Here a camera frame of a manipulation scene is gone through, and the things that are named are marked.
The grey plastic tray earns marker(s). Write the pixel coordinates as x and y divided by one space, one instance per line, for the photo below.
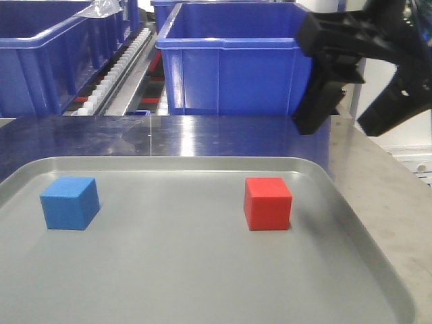
171 244

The clear plastic bag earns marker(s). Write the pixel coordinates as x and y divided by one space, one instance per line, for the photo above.
100 9

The blue bin left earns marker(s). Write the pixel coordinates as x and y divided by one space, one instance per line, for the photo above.
48 54

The white roller conveyor rail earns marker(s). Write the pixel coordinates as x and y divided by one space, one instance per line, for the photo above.
118 90

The blue cube block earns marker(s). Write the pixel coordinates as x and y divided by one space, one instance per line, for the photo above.
70 203

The blue bin right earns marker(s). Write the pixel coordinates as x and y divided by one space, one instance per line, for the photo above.
234 58

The red cube block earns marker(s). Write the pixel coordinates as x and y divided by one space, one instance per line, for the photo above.
267 203

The blue bin rear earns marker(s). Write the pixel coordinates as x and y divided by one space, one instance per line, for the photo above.
162 9

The blue bin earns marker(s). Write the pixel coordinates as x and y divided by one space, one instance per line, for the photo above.
234 58
48 54
162 9

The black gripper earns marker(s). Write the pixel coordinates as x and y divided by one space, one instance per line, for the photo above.
398 32

